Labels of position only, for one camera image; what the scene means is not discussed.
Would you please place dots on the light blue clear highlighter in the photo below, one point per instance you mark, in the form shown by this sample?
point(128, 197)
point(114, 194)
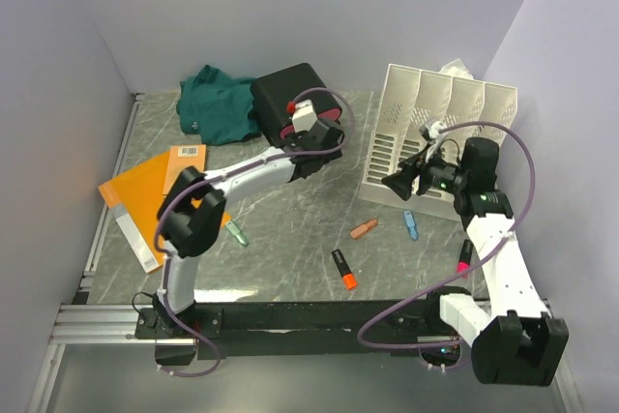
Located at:
point(411, 225)

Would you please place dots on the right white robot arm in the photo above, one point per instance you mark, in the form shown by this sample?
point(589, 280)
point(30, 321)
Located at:
point(516, 342)

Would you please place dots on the green highlighter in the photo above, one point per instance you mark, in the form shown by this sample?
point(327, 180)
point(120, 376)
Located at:
point(237, 233)

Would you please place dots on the orange folder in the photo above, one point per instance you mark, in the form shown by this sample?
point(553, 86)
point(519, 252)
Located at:
point(140, 200)

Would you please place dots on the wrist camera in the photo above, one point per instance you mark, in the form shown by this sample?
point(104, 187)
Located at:
point(432, 132)
point(302, 116)

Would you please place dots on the green cloth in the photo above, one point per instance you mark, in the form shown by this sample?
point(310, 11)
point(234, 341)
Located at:
point(217, 107)

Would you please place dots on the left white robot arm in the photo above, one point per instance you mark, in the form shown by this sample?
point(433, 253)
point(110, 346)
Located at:
point(268, 170)

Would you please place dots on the pink highlighter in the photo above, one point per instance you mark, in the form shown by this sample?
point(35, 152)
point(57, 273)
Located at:
point(465, 257)

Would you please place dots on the black base beam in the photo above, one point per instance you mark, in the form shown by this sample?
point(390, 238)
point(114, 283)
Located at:
point(313, 328)

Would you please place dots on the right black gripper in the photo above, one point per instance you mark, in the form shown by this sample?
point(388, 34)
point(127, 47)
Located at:
point(400, 181)

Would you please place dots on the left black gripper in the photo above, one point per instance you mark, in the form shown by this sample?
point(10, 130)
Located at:
point(331, 156)

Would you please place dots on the white crumpled paper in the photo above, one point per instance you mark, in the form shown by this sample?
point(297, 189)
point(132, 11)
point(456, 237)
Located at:
point(456, 68)

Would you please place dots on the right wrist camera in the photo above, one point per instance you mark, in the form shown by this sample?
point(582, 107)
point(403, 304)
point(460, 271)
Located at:
point(432, 132)

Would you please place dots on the orange highlighter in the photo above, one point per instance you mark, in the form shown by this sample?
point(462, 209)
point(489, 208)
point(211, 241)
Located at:
point(345, 272)

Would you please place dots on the white file rack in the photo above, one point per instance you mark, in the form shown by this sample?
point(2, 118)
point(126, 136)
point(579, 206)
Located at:
point(414, 107)

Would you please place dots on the salmon clear highlighter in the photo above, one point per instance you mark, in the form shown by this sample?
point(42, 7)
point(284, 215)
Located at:
point(362, 229)

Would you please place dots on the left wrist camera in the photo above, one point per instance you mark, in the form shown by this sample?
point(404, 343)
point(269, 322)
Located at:
point(302, 116)

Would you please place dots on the black drawer organizer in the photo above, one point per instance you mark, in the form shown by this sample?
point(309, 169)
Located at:
point(273, 92)

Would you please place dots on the aluminium rail frame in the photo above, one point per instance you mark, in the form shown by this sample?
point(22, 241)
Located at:
point(133, 323)

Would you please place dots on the orange book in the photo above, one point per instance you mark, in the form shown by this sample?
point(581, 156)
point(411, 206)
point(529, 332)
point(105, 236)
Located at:
point(181, 157)

